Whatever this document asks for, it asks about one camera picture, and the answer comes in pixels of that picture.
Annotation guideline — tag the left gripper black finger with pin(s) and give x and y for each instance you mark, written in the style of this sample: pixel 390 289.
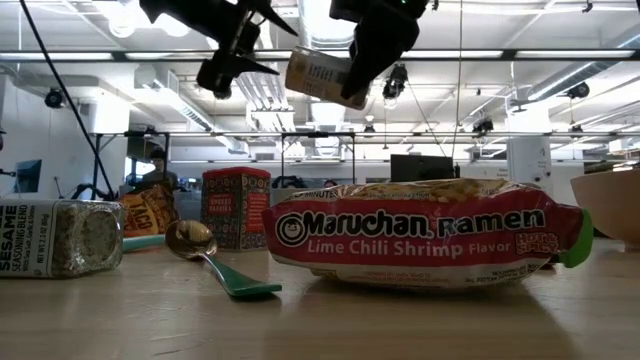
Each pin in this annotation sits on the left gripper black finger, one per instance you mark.
pixel 270 15
pixel 225 70

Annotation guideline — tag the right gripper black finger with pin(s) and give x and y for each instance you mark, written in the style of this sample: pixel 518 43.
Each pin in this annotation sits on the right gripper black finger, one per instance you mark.
pixel 380 50

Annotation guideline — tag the pale ramen noodle packet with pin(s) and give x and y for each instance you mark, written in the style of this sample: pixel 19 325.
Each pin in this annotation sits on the pale ramen noodle packet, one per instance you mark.
pixel 315 75

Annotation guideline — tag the orange taco seasoning packet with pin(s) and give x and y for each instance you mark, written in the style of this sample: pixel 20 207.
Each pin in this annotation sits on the orange taco seasoning packet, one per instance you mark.
pixel 147 212

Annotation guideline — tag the lime chili shrimp ramen packet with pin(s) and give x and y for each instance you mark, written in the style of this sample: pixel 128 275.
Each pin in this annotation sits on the lime chili shrimp ramen packet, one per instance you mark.
pixel 425 240

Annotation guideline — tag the sesame seasoning blend bottle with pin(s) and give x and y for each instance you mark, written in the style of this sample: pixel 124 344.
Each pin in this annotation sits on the sesame seasoning blend bottle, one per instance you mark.
pixel 50 240

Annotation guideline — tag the black computer monitor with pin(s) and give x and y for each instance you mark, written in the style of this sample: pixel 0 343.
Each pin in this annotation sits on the black computer monitor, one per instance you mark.
pixel 420 167

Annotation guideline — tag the person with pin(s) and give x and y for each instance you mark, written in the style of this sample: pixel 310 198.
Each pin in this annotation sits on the person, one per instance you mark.
pixel 330 183
pixel 157 175

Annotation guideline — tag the black beam with light strips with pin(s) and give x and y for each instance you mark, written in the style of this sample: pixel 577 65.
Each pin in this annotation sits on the black beam with light strips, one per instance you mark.
pixel 510 55

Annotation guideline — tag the blue lit monitor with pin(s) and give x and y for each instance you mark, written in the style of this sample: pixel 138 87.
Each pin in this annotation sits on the blue lit monitor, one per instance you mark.
pixel 29 176

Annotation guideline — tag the salmon pink bowl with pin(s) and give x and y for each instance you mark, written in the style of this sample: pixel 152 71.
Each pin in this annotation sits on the salmon pink bowl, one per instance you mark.
pixel 610 205

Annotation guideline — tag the silver ventilation duct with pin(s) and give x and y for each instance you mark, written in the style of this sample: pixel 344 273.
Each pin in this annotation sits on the silver ventilation duct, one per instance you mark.
pixel 317 20

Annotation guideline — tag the black background rig frame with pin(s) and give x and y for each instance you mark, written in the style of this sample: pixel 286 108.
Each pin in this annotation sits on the black background rig frame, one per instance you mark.
pixel 95 165
pixel 317 134

